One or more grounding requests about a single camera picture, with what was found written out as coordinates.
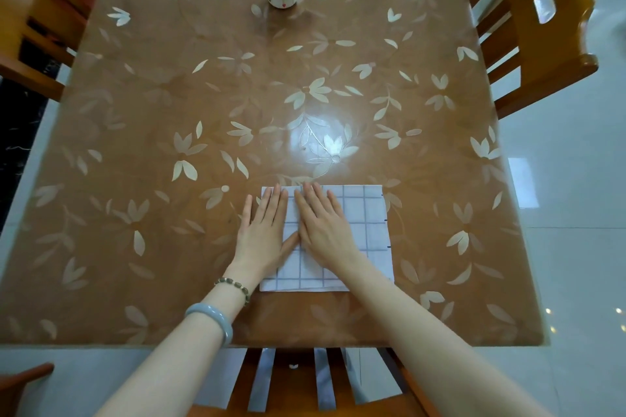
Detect person's left forearm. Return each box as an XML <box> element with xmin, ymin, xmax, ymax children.
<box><xmin>95</xmin><ymin>280</ymin><xmax>250</xmax><ymax>417</ymax></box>

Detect white black-grid napkin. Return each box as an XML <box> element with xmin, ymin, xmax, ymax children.
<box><xmin>259</xmin><ymin>184</ymin><xmax>396</xmax><ymax>293</ymax></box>

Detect brown floral wooden table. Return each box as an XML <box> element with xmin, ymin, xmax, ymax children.
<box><xmin>0</xmin><ymin>0</ymin><xmax>546</xmax><ymax>349</ymax></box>

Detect pale jade bangle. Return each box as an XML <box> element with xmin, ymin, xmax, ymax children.
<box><xmin>184</xmin><ymin>302</ymin><xmax>235</xmax><ymax>347</ymax></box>

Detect person's right hand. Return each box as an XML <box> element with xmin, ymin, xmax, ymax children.
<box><xmin>293</xmin><ymin>182</ymin><xmax>370</xmax><ymax>281</ymax></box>

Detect person's grey trousers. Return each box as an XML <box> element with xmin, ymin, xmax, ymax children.
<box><xmin>246</xmin><ymin>348</ymin><xmax>407</xmax><ymax>410</ymax></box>

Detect person's right forearm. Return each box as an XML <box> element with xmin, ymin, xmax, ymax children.
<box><xmin>342</xmin><ymin>260</ymin><xmax>554</xmax><ymax>417</ymax></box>

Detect brown wooden nightstand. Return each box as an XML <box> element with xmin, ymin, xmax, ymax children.
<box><xmin>0</xmin><ymin>362</ymin><xmax>55</xmax><ymax>417</ymax></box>

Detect person's left hand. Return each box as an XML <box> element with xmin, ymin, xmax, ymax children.
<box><xmin>224</xmin><ymin>184</ymin><xmax>300</xmax><ymax>288</ymax></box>

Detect dark beaded bracelet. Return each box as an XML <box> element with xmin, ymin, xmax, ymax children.
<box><xmin>213</xmin><ymin>276</ymin><xmax>251</xmax><ymax>306</ymax></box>

